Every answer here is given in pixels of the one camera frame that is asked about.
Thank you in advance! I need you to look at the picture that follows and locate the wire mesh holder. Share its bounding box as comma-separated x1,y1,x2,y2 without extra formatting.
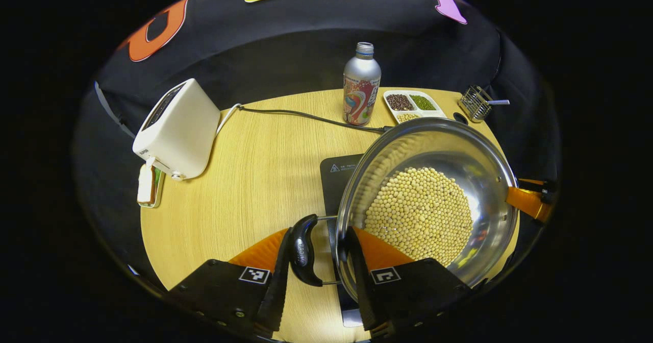
458,85,493,123

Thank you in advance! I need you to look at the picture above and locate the white toaster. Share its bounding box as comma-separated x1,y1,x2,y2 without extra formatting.
132,78,221,181

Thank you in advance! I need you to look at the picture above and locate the black induction cooktop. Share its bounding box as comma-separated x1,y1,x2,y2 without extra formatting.
320,154,365,328

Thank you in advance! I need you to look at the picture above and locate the sandwich with lettuce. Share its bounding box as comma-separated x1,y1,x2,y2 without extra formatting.
137,163,157,204

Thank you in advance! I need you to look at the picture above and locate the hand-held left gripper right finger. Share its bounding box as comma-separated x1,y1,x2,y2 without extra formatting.
344,226,472,336

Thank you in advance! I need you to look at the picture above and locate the white toaster cable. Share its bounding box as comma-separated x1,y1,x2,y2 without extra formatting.
215,103,241,135

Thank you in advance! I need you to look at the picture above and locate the black power cable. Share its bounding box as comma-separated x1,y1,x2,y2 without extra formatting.
239,106,393,133

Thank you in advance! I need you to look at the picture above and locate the white divided bean tray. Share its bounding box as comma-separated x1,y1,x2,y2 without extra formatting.
383,90,447,124

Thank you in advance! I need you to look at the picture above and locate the silver printed drink bottle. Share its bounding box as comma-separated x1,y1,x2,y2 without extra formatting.
343,42,382,126

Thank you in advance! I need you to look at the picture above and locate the pile of yellow soybeans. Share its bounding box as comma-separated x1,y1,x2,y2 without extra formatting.
363,167,474,267

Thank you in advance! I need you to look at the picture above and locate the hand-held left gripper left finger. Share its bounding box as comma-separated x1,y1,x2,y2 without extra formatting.
168,227,292,336

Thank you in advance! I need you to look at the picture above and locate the white rectangular plate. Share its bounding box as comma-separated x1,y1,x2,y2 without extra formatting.
138,164,165,209

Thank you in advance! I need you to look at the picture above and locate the stainless steel pot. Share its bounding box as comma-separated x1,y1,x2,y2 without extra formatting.
290,117,520,303

